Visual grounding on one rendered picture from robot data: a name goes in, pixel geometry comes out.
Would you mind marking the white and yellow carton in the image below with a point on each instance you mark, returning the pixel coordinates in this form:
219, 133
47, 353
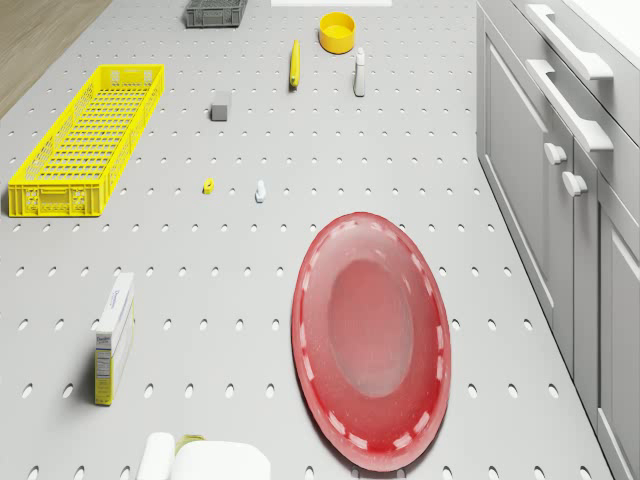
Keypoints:
117, 320

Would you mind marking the red plate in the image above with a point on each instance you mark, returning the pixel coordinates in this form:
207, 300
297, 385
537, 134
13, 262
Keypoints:
370, 325

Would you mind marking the yellow bowl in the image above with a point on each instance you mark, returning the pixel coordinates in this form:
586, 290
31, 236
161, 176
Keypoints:
336, 41

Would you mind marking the dark grey basket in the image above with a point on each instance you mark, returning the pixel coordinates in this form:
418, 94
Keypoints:
215, 17

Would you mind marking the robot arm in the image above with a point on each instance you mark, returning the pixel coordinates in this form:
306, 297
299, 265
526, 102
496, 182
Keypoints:
220, 462

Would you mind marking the tall white bottle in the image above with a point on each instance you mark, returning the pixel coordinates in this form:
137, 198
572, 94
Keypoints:
359, 80

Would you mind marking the white cabinet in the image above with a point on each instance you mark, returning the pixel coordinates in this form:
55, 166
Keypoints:
525, 150

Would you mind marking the yellow basket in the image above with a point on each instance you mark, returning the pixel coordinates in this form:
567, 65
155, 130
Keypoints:
30, 200

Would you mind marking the small white bottle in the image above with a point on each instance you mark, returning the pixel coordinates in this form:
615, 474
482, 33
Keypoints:
260, 194

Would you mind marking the grey cube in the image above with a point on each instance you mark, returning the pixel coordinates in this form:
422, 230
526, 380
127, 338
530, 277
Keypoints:
220, 112

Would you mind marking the banana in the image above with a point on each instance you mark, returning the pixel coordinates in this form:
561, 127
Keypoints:
295, 65

